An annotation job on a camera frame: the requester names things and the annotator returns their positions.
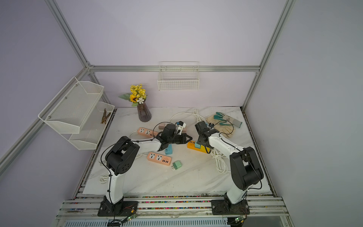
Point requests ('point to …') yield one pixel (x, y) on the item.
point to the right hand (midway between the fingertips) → (206, 143)
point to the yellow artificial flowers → (137, 95)
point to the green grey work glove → (229, 120)
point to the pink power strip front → (159, 158)
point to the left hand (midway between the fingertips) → (192, 139)
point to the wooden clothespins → (105, 117)
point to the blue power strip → (168, 151)
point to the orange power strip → (191, 144)
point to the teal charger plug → (197, 145)
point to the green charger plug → (177, 165)
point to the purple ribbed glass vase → (144, 115)
